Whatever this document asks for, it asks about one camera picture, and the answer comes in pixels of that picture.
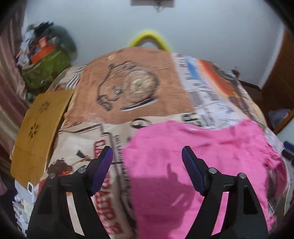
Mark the pink knit cardigan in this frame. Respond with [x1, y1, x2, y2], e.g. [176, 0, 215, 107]
[122, 120, 288, 238]

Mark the pile of papers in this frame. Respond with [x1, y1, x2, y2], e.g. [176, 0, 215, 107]
[12, 180, 39, 236]

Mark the brown wooden door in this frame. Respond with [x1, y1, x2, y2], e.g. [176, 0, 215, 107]
[260, 29, 293, 122]

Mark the striped red beige curtain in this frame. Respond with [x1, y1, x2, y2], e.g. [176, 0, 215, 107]
[0, 0, 31, 184]

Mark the printed newspaper pattern bedspread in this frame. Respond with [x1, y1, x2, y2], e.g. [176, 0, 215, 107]
[34, 47, 290, 238]

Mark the green fabric storage box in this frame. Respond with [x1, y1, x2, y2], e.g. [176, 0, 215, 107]
[21, 48, 71, 92]

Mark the orange box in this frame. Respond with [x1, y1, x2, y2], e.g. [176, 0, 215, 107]
[30, 45, 54, 64]

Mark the grey plush toy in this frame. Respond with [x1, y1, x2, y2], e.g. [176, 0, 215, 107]
[49, 25, 78, 61]

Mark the yellow foam arch tube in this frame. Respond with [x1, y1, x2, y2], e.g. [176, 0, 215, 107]
[129, 30, 170, 52]

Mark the wooden bed post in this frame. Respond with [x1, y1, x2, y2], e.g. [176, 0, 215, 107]
[232, 69, 240, 79]

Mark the small black wall monitor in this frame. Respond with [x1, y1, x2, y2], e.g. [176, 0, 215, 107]
[130, 0, 174, 8]

